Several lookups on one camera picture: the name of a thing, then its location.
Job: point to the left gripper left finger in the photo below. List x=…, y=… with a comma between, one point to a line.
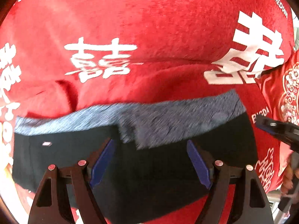
x=51, y=203

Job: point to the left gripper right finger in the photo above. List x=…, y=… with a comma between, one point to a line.
x=235, y=194

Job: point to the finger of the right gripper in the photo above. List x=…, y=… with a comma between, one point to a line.
x=283, y=131

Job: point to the black pants patterned waistband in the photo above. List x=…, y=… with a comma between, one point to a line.
x=150, y=174

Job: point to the red sofa cover white text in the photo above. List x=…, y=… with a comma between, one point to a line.
x=62, y=56

